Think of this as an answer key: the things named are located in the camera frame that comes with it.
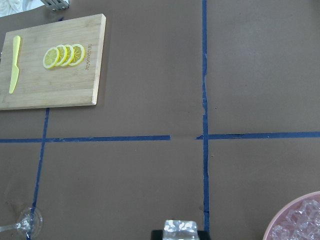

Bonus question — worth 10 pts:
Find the aluminium frame post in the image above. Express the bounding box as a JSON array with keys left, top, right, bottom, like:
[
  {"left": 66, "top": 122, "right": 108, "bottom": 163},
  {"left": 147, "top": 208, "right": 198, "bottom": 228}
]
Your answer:
[{"left": 41, "top": 0, "right": 70, "bottom": 12}]

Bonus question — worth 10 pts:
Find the clear ice cube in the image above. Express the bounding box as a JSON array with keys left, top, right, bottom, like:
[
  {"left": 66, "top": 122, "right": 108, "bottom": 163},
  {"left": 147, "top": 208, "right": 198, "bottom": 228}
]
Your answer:
[{"left": 162, "top": 219, "right": 200, "bottom": 240}]

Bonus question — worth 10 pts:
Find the clear wine glass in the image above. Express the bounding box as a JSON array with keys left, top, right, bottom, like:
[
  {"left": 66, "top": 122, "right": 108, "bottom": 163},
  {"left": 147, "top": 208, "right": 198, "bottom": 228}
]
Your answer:
[{"left": 0, "top": 207, "right": 44, "bottom": 240}]

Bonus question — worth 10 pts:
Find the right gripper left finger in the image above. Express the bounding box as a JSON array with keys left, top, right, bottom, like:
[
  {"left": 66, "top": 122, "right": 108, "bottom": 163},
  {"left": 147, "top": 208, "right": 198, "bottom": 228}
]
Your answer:
[{"left": 151, "top": 230, "right": 163, "bottom": 240}]

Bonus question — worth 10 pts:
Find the bamboo cutting board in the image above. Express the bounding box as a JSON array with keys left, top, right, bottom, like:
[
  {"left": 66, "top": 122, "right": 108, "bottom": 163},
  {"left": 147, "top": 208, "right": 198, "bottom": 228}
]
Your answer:
[{"left": 0, "top": 14, "right": 106, "bottom": 110}]

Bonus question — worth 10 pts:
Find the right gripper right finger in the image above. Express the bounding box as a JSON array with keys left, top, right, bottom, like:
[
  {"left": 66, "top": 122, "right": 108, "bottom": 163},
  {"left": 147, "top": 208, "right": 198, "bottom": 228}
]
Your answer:
[{"left": 197, "top": 230, "right": 210, "bottom": 240}]

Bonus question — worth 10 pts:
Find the white cloth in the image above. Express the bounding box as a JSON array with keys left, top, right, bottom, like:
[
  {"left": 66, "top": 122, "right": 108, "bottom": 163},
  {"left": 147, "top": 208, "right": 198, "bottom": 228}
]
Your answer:
[{"left": 0, "top": 0, "right": 44, "bottom": 17}]

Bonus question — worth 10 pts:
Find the pile of ice cubes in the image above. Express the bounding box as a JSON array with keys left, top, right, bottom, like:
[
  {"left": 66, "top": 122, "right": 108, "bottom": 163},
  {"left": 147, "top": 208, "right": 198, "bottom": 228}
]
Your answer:
[{"left": 270, "top": 200, "right": 320, "bottom": 240}]

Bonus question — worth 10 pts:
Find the pink bowl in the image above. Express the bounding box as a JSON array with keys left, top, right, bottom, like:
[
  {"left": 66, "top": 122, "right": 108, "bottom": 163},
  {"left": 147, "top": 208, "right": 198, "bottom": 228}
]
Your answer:
[{"left": 262, "top": 191, "right": 320, "bottom": 240}]

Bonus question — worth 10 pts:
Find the yellow plastic knife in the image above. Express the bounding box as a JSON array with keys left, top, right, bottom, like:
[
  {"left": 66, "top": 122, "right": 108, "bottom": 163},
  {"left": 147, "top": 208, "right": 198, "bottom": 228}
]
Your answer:
[{"left": 8, "top": 35, "right": 21, "bottom": 94}]

